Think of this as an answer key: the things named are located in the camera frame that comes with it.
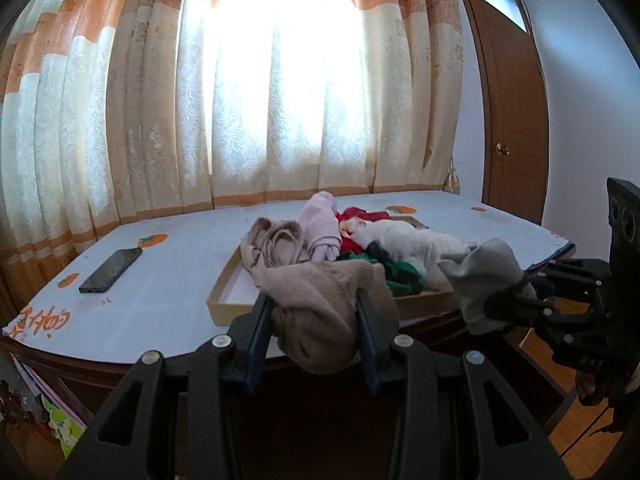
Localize grey white sock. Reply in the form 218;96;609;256
437;238;524;336

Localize green underwear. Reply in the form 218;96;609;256
337;242;425;297

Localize tan balled sock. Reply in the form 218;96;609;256
259;259;399;375

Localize bright red underwear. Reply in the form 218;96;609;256
338;220;363;255

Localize white quilted dotted garment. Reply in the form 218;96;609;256
340;217;472;292

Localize light pink underwear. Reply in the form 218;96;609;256
297;191;342;262

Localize beige pink dotted underwear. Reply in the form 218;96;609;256
240;217;308;288

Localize dark red underwear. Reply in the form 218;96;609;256
335;206;390;222

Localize shallow cardboard box tray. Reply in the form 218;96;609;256
206;248;459;326

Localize white persimmon print table cover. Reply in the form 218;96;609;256
2;188;576;365

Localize black smartphone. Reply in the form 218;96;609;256
78;247;143;294

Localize brass door knob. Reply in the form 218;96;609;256
495;142;511;156

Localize brown wooden door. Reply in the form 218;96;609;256
463;0;549;224

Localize pink striped hanging cloth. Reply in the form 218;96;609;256
11;354;87;458

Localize orange cream patterned curtain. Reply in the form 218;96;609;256
1;0;463;321

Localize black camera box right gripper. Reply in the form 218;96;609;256
606;178;639;310

